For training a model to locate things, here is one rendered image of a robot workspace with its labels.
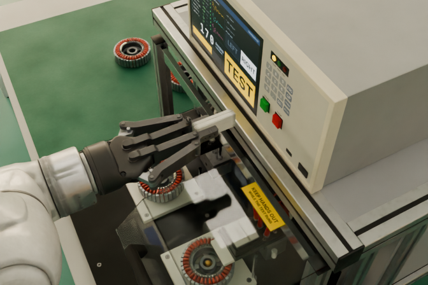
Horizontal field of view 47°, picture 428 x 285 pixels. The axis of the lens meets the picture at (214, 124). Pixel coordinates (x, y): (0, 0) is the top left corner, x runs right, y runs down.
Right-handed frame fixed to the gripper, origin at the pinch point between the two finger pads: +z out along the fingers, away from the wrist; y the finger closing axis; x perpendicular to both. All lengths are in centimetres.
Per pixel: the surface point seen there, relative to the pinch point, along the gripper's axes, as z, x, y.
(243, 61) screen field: 9.5, 3.5, -7.5
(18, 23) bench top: -19, -44, -105
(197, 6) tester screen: 9.5, 3.7, -24.9
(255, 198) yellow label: 3.3, -11.7, 8.6
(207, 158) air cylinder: 8.5, -36.3, -19.8
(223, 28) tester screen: 9.5, 5.4, -14.7
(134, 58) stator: 7, -40, -66
